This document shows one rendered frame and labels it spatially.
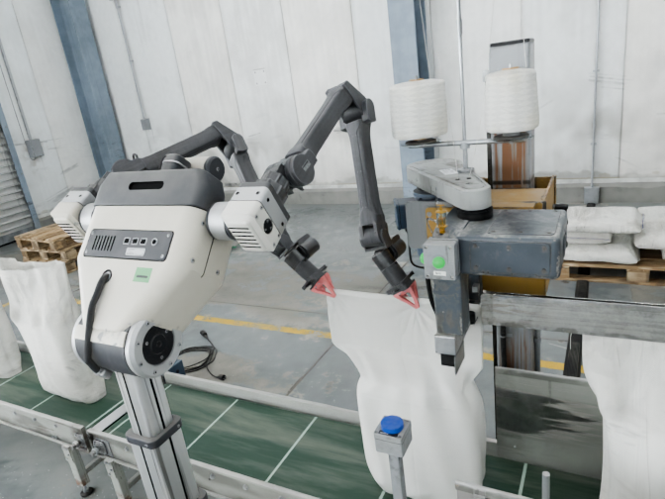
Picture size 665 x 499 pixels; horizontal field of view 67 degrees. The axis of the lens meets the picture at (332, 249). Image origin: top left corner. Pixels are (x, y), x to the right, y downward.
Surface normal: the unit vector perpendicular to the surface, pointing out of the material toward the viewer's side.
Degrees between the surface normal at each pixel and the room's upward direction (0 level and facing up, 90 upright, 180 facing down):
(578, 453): 90
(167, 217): 50
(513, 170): 90
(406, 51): 90
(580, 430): 90
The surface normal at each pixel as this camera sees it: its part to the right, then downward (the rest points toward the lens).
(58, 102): 0.88, 0.04
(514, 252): -0.45, 0.34
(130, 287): -0.43, -0.34
